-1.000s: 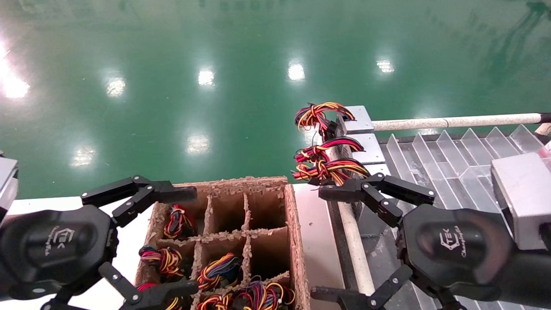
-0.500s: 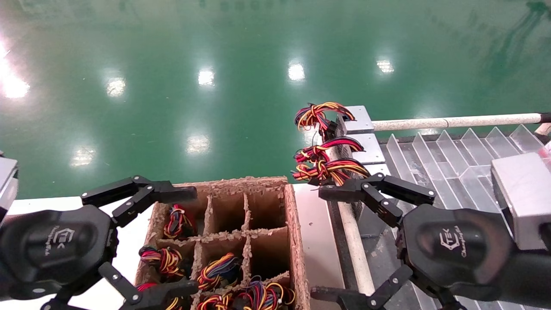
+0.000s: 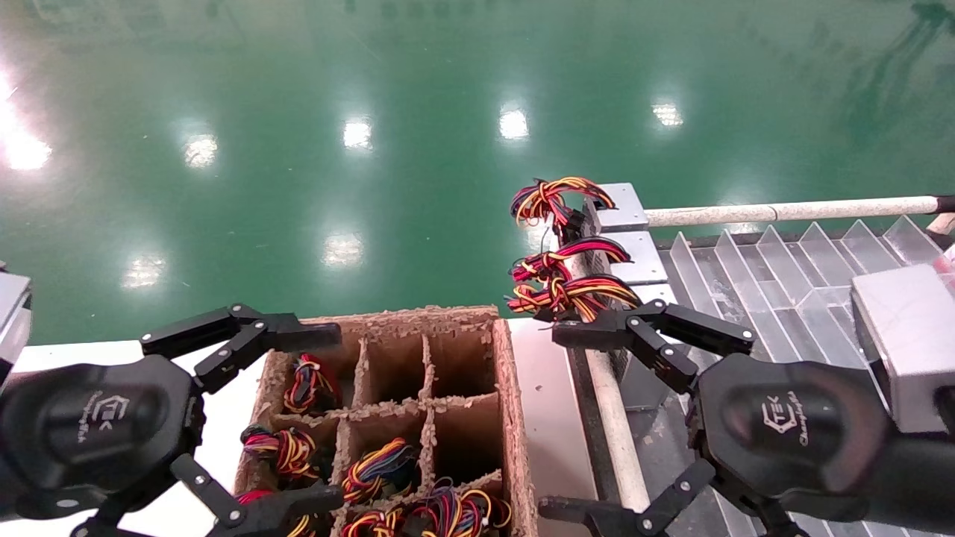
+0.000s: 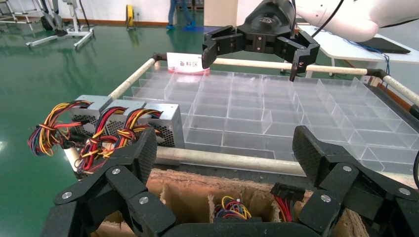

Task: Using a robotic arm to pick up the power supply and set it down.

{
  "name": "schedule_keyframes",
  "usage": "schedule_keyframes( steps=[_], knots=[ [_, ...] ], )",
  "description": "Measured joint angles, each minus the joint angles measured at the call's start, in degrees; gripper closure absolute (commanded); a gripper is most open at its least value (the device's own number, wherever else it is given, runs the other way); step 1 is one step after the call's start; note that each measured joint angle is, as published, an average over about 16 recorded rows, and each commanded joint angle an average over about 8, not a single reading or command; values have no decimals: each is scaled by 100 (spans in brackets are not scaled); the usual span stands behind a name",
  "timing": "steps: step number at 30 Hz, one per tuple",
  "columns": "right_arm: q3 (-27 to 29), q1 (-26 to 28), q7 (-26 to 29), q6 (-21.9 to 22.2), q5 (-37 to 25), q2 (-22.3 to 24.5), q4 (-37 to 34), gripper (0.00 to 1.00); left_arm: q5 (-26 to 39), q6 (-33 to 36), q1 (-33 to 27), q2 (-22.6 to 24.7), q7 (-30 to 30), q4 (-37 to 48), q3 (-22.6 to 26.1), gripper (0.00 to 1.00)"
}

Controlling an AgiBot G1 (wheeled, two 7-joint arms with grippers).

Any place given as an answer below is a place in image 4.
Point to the white work table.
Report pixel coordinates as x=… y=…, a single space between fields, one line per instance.
x=347 y=47

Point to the white padded rack pipe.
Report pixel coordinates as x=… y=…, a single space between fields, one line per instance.
x=401 y=89
x=255 y=64
x=131 y=80
x=229 y=160

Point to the black pipe joint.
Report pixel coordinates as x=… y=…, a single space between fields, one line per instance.
x=376 y=72
x=159 y=57
x=415 y=112

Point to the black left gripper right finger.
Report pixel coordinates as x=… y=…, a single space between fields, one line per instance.
x=311 y=153

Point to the person in blue jeans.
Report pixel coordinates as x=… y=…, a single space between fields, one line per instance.
x=172 y=11

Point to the white metal floor stand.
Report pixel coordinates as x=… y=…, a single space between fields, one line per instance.
x=84 y=38

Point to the brown cardboard divider box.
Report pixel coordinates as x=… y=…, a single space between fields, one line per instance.
x=196 y=193

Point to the black laptop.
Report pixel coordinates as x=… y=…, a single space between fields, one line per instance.
x=386 y=45

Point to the white sign with red base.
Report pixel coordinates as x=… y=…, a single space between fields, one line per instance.
x=183 y=62

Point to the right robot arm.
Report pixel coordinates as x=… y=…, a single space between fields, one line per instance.
x=353 y=19

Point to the clear acrylic divider tray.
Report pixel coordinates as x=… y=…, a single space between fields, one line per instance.
x=248 y=114

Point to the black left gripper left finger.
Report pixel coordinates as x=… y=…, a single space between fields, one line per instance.
x=147 y=153

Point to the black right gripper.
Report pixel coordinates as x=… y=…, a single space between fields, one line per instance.
x=268 y=19

